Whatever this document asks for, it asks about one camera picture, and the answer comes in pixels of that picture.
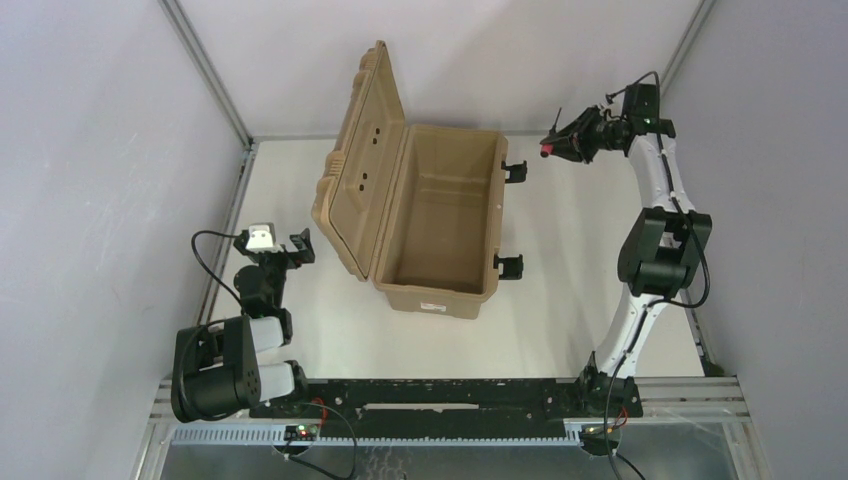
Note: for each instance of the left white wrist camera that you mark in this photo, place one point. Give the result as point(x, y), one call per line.
point(261, 238)

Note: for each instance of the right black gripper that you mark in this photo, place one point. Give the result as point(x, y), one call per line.
point(589, 134)

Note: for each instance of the upper black bin latch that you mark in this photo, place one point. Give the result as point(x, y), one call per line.
point(515, 173)

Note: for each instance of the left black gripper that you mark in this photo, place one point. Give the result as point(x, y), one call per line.
point(291, 251)

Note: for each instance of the black bin latch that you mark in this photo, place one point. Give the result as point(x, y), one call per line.
point(509, 268)
point(515, 173)

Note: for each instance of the tan plastic toolbox bin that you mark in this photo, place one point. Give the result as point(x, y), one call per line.
point(414, 209)

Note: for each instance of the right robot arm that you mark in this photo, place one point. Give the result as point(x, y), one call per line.
point(663, 251)

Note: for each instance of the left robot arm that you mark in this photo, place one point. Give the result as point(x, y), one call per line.
point(216, 369)

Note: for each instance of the red handled screwdriver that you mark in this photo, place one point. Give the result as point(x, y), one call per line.
point(547, 144)

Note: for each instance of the black mounting rail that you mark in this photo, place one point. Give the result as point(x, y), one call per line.
point(459, 407)

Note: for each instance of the grey slotted cable duct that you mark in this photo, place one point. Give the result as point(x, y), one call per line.
point(279, 435)

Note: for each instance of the lower black bin latch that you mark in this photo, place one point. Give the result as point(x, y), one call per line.
point(509, 268)

